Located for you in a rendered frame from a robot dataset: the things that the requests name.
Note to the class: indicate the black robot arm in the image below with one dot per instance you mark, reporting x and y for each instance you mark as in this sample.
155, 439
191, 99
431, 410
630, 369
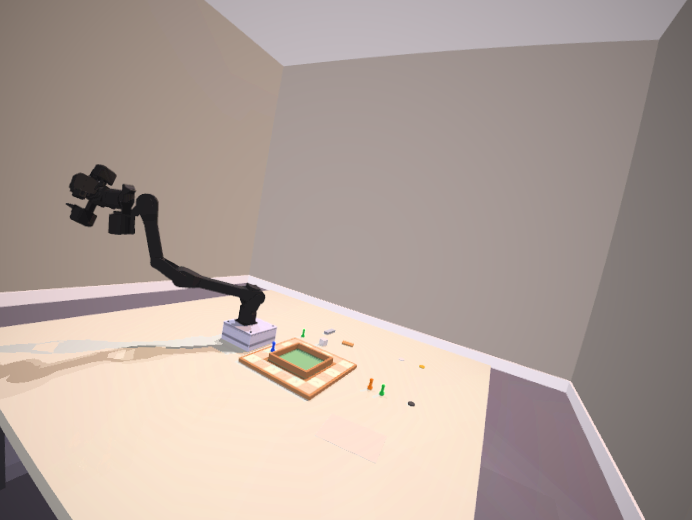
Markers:
147, 205

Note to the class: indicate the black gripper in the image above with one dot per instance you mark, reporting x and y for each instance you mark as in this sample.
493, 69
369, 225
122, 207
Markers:
85, 216

